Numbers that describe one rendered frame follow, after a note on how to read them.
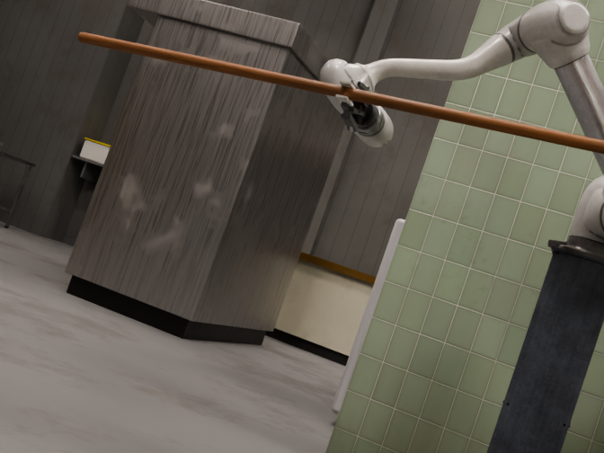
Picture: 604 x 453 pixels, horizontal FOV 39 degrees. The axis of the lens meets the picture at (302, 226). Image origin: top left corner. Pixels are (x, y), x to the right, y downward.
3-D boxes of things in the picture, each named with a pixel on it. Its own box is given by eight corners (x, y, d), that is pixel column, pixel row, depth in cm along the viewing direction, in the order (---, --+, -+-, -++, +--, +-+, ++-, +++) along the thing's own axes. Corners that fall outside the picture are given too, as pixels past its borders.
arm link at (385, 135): (364, 146, 240) (338, 112, 244) (376, 159, 255) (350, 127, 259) (395, 122, 239) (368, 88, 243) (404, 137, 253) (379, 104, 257)
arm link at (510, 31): (484, 32, 261) (506, 23, 247) (530, 4, 264) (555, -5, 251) (504, 70, 263) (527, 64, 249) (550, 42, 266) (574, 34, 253)
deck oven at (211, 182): (141, 297, 770) (225, 63, 782) (271, 348, 726) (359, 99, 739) (26, 278, 607) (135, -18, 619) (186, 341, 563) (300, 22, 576)
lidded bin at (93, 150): (121, 172, 1174) (128, 154, 1175) (106, 165, 1136) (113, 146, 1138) (93, 163, 1190) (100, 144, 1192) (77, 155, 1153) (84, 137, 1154)
